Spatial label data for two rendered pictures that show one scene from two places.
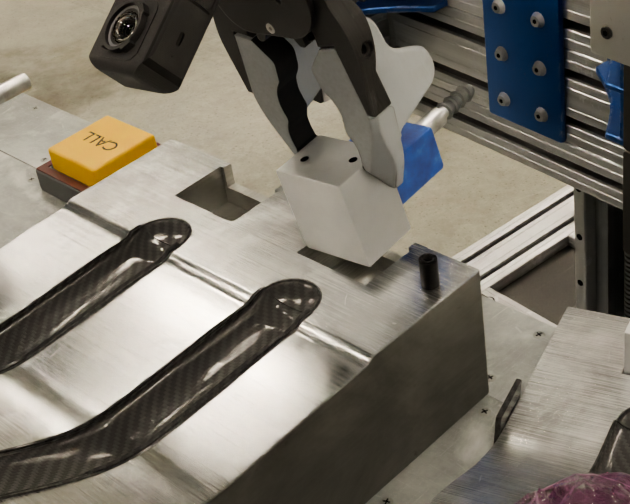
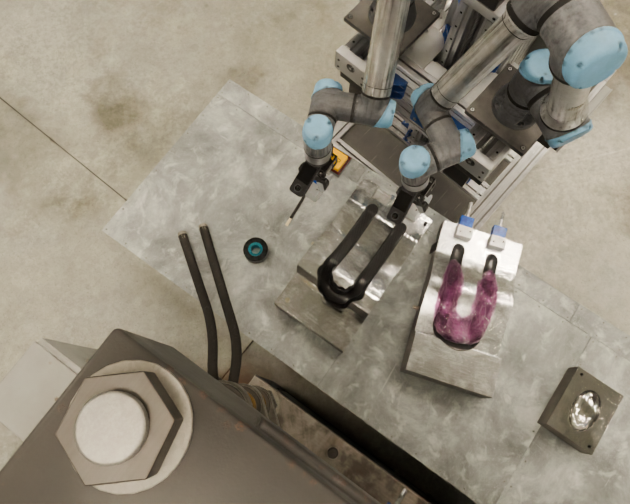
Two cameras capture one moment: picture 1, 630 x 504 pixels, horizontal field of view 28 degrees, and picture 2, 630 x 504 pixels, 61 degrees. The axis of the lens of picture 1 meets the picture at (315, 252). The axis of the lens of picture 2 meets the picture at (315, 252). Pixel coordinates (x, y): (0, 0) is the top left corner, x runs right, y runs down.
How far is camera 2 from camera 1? 1.28 m
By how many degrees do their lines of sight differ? 40
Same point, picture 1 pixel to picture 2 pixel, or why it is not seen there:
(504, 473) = (438, 261)
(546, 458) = (443, 255)
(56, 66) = not seen: outside the picture
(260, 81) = not seen: hidden behind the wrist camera
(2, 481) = (369, 272)
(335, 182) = (414, 215)
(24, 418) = (364, 256)
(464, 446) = (424, 241)
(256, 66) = not seen: hidden behind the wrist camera
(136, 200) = (364, 198)
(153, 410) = (382, 251)
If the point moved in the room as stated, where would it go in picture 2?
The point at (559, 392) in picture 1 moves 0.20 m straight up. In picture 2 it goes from (444, 241) to (460, 221)
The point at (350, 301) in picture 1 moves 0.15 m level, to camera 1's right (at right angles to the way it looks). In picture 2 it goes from (412, 228) to (457, 217)
